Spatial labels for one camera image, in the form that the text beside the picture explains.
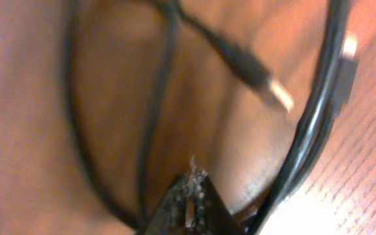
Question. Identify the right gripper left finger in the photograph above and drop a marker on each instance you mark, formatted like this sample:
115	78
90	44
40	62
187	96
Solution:
169	216

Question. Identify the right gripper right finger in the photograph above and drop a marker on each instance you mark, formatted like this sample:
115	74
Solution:
211	216

